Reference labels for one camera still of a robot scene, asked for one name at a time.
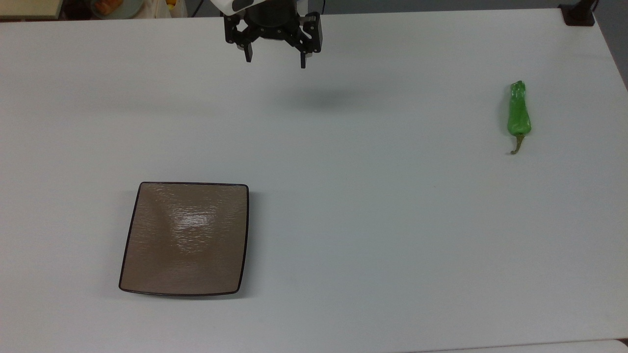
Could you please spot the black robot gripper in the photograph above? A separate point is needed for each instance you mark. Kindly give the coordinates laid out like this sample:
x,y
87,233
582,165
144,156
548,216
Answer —
x,y
272,19

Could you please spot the green chili pepper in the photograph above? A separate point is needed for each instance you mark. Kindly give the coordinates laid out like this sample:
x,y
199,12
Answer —
x,y
518,115

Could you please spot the square brown ceramic plate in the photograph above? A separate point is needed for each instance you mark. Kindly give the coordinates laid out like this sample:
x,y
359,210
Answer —
x,y
189,240

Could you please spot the pale green bowl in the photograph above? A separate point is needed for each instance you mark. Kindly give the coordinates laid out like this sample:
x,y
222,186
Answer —
x,y
132,7

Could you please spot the orange fruit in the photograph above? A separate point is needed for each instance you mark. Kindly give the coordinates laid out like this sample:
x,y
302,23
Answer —
x,y
109,5

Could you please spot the light wooden board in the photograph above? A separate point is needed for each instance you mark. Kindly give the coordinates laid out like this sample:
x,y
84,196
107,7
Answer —
x,y
29,7

